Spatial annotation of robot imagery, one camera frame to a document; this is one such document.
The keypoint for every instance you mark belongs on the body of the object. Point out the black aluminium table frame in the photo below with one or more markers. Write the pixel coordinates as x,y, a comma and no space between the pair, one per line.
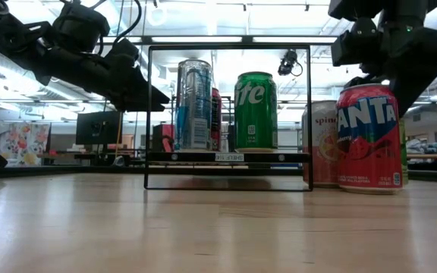
70,171

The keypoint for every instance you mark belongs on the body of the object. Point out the red cola can black script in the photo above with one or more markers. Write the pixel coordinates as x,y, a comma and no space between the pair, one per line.
217,113

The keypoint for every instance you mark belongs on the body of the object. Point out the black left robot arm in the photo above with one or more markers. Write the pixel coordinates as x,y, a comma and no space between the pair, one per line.
13,38

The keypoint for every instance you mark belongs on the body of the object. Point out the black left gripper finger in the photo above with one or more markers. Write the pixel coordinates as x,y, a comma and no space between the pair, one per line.
142,91
142,107

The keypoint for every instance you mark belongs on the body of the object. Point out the black hanging camera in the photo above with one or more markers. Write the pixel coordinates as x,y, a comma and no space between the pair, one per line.
286,64

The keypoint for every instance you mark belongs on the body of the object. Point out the cluttered wooden workbench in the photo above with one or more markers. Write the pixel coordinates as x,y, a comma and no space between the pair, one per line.
434,156

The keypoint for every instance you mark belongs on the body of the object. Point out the white pink Spindrift can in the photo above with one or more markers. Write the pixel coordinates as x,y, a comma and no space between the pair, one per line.
319,151

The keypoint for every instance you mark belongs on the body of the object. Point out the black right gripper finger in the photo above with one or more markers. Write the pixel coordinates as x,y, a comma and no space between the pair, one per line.
364,81
412,87

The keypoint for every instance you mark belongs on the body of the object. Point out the blue silver Red Bull can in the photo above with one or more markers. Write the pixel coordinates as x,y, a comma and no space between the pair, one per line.
192,113

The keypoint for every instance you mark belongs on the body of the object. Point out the floral patterned cloth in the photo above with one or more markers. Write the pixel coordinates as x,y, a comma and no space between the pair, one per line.
19,142

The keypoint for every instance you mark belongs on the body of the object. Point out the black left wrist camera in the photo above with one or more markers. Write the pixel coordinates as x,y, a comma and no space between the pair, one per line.
80,26

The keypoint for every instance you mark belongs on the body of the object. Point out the black overhead gantry bar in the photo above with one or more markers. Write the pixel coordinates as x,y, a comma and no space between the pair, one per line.
247,39

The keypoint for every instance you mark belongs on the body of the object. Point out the red black machine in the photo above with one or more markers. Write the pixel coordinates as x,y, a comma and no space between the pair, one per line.
163,132

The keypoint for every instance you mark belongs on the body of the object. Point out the green Sprite can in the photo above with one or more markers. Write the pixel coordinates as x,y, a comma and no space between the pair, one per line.
256,121

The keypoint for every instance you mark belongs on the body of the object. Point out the white shelf label sticker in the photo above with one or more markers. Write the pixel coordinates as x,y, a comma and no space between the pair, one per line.
229,157

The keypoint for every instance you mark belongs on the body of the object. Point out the black computer monitor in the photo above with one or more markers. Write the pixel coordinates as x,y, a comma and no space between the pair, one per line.
99,127

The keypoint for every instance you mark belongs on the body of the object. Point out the red strawberry Fanta can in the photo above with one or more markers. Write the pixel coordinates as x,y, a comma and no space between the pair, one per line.
368,151

